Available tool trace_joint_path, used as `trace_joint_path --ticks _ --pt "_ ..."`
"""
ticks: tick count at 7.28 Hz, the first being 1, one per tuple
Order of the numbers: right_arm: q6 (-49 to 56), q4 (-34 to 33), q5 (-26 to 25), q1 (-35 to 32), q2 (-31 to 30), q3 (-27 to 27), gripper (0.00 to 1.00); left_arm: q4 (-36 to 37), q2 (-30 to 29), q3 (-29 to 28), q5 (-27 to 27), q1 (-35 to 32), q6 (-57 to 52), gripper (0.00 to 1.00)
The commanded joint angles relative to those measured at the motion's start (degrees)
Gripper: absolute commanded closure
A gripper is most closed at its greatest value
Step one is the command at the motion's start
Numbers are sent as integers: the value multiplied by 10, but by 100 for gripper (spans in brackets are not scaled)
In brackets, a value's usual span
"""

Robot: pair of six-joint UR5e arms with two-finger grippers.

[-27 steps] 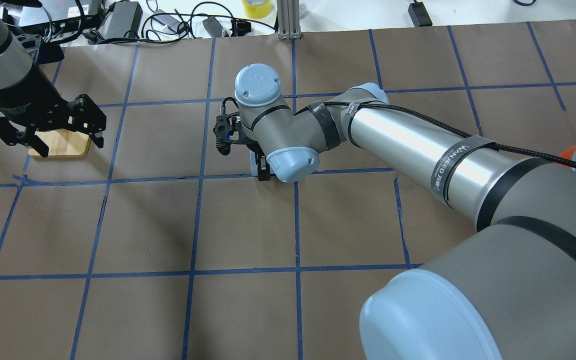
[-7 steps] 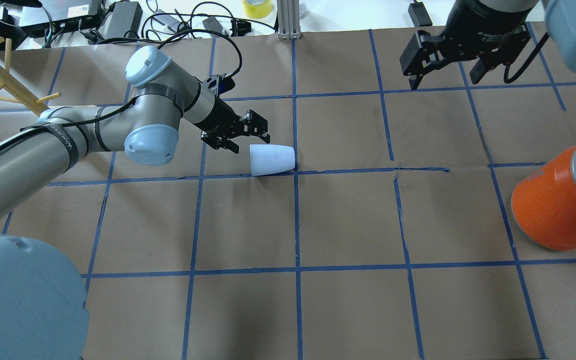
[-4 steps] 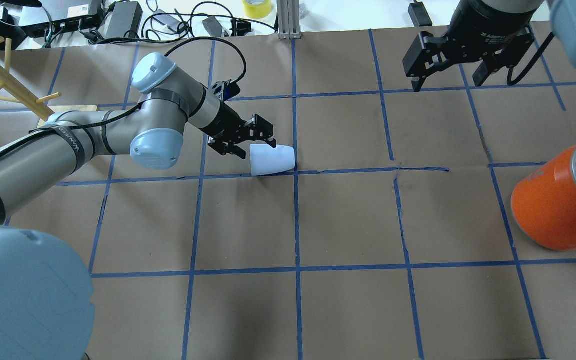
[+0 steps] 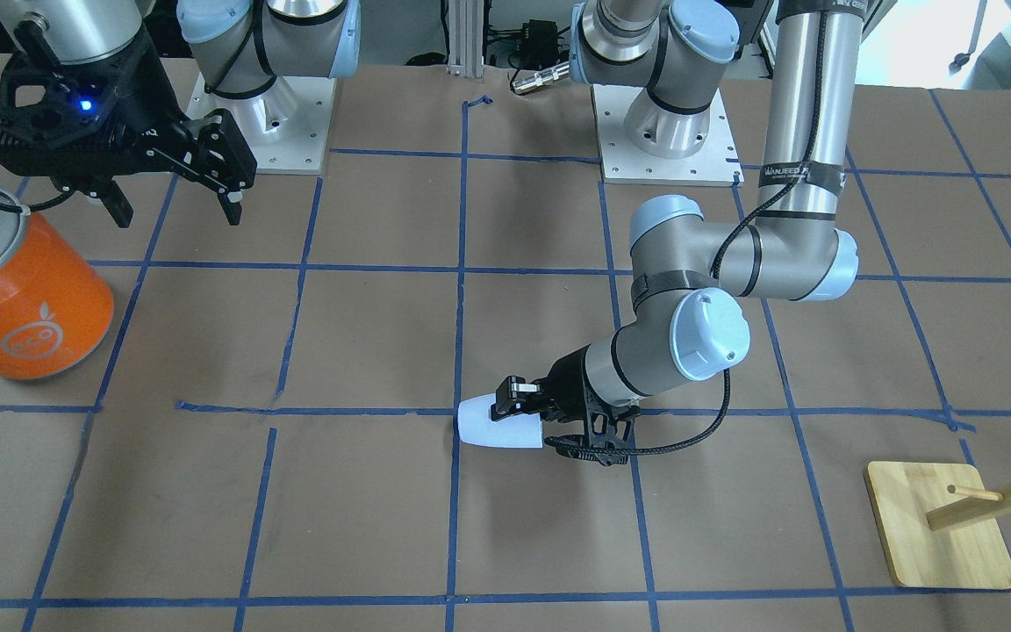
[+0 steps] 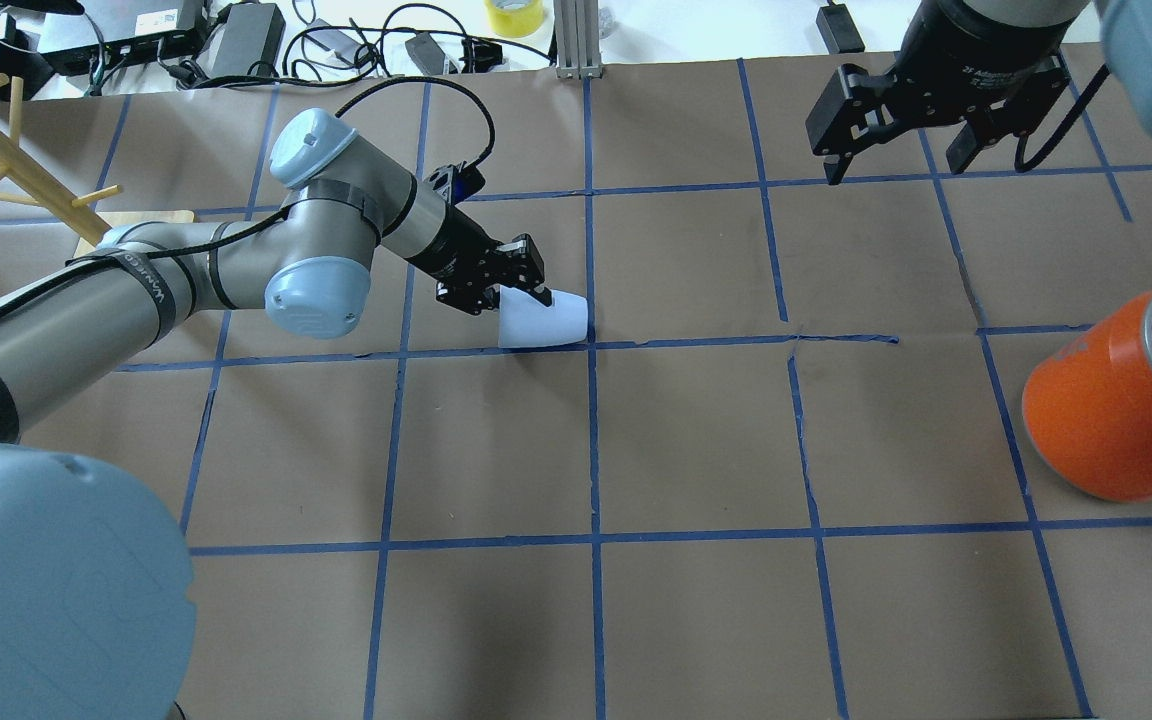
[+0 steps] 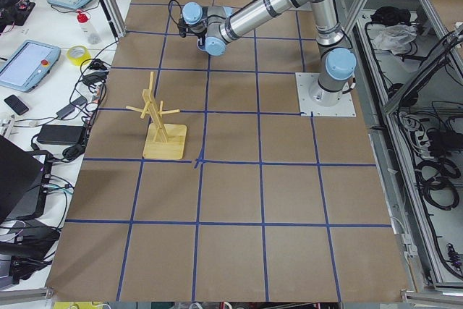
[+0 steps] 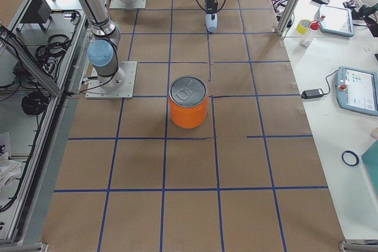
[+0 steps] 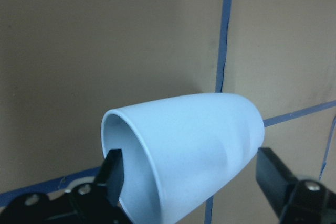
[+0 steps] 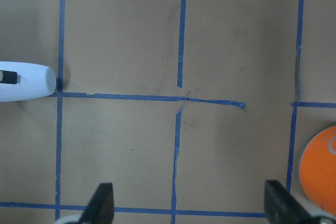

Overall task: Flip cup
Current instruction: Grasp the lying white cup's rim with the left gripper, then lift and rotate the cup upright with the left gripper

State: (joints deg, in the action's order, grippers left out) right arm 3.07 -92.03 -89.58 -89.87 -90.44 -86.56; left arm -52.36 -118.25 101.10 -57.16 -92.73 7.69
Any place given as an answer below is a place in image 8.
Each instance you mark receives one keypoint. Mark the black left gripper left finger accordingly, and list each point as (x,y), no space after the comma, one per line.
(110,177)

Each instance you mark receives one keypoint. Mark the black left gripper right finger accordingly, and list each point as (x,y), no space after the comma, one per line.
(275,179)

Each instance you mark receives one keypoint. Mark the light blue cup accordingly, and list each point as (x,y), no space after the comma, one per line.
(178,152)

